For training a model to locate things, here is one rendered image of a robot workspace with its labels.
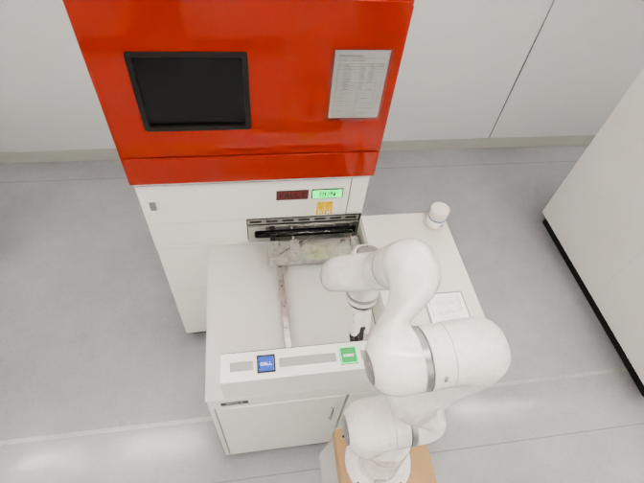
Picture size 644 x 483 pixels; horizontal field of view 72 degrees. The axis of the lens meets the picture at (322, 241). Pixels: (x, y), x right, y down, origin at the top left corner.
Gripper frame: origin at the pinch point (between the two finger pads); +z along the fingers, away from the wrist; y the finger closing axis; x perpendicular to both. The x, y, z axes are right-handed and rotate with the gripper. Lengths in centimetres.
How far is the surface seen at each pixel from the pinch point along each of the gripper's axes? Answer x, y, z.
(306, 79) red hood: -11, -42, -59
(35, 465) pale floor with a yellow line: -130, -27, 109
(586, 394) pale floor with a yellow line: 146, -28, 108
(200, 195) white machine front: -45, -57, -12
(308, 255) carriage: -7, -50, 13
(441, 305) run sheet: 35.5, -17.6, 11.2
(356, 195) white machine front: 12, -58, -8
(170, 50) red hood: -45, -40, -66
